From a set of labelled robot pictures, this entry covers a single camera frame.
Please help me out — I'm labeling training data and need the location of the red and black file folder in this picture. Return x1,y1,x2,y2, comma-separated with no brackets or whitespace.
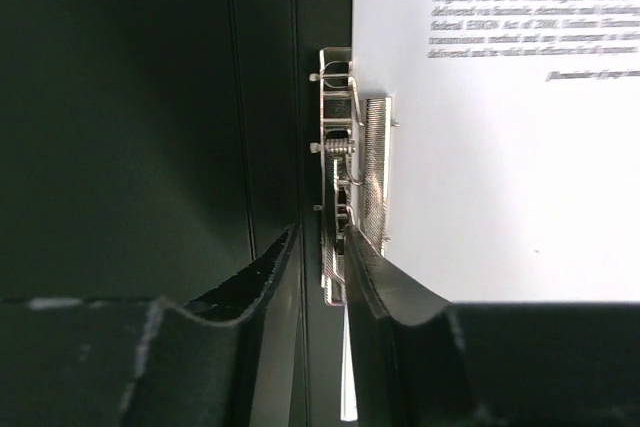
1,0,352,426

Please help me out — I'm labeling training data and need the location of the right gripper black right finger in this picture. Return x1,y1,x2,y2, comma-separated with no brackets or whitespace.
345,227,639,426

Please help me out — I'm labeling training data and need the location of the printed text paper sheet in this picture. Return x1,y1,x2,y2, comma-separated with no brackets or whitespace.
339,0,640,422

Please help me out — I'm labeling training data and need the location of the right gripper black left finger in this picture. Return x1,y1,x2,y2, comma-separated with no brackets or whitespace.
1,226,300,426

